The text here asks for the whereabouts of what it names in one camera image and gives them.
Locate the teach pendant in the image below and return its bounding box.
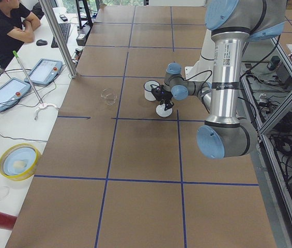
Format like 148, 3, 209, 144
0, 77, 31, 112
28, 58, 63, 86

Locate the yellow tape roll with dish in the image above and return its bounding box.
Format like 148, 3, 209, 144
0, 143, 41, 181

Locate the clear glass funnel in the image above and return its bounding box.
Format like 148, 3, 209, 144
101, 88, 117, 105

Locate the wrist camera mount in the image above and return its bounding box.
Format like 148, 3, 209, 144
151, 87, 163, 101

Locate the white enamel mug blue rim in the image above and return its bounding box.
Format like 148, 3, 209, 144
144, 80, 160, 101

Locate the teach pendant near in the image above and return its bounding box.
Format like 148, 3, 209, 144
0, 77, 31, 112

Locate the metal rod green tip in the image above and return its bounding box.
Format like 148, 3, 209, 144
12, 50, 44, 107

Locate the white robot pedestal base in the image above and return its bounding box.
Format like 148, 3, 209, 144
185, 29, 214, 82

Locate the aluminium frame post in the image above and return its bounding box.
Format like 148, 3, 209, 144
39, 0, 78, 79

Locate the black computer box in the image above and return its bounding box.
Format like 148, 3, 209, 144
76, 25, 91, 46

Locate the seated person black shirt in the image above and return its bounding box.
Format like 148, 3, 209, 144
0, 0, 41, 69

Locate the white ceramic lid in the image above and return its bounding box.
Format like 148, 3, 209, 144
156, 105, 172, 118

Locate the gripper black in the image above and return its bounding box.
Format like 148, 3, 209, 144
159, 88, 174, 111

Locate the black computer mouse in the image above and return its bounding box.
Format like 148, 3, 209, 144
36, 39, 48, 46

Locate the black keyboard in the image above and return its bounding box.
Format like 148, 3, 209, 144
51, 23, 71, 48

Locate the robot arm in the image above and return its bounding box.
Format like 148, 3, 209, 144
160, 1, 287, 159

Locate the teach pendant far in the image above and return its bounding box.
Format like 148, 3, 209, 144
28, 58, 63, 86

